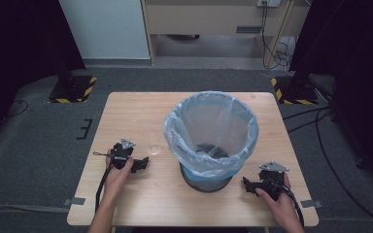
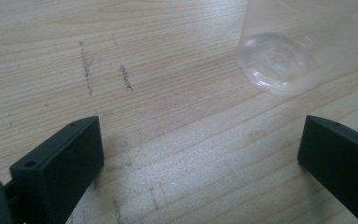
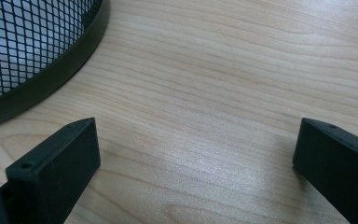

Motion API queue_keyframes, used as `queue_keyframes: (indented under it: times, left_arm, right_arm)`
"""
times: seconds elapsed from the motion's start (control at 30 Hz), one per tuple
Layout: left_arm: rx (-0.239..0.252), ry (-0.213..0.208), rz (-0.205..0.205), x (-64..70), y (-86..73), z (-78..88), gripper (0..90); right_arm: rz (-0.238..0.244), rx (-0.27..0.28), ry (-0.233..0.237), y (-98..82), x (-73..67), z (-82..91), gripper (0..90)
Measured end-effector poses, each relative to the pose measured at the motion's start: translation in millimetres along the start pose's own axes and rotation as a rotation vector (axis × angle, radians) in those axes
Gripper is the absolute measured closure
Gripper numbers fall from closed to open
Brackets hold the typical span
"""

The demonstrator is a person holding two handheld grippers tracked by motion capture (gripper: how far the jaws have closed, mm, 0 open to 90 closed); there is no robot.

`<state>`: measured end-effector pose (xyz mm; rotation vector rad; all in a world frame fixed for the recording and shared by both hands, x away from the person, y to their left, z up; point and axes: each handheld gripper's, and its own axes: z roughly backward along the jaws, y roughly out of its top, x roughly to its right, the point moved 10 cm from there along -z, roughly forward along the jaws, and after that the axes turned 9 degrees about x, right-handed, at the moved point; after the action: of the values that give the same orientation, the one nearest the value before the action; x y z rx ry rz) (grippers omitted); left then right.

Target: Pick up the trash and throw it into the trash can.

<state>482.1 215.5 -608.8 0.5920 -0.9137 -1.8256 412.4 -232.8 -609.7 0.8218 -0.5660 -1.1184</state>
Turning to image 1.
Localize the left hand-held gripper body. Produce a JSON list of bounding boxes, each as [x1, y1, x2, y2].
[[110, 138, 137, 170]]

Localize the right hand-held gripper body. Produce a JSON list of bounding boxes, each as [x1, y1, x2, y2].
[[257, 160, 290, 202]]

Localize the person's left hand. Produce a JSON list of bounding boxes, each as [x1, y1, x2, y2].
[[103, 150, 136, 203]]

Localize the person's right hand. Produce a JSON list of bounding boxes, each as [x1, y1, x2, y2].
[[254, 182, 301, 225]]

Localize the clear plastic cup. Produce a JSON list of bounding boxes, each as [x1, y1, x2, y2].
[[141, 128, 163, 157]]

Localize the trash bin with blue bag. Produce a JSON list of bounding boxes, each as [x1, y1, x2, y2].
[[162, 90, 260, 182]]

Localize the grey tape strip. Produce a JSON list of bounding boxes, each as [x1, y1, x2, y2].
[[300, 199, 323, 210], [62, 196, 87, 208]]

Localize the dark grey trash bin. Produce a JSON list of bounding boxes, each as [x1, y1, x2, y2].
[[178, 142, 235, 194]]

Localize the hazard-striped black stand base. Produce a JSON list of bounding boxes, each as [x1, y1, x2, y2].
[[270, 75, 321, 106], [48, 75, 98, 105]]

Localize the white partition panel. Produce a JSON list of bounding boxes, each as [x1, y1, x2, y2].
[[58, 0, 152, 60]]

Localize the white power strip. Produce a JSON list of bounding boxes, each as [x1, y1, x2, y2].
[[276, 35, 297, 67]]

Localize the black curtain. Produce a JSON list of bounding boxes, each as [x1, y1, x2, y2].
[[288, 0, 373, 190], [0, 0, 86, 145]]

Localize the beige wooden desk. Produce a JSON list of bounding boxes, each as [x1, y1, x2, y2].
[[141, 0, 313, 66]]

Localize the thin grey wire loop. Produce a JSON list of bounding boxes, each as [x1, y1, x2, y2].
[[92, 150, 115, 159]]

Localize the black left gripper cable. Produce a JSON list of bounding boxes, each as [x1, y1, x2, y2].
[[94, 163, 115, 214]]

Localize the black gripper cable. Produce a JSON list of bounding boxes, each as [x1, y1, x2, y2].
[[265, 177, 306, 228], [94, 163, 115, 214]]

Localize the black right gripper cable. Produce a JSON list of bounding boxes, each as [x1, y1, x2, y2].
[[265, 177, 306, 228]]

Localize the thin black floor cable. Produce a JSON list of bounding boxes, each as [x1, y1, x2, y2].
[[3, 99, 30, 119]]

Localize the black hanging cable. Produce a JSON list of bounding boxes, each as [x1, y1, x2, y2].
[[259, 1, 293, 71]]

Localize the white wall socket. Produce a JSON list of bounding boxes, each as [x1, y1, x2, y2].
[[255, 0, 283, 9]]

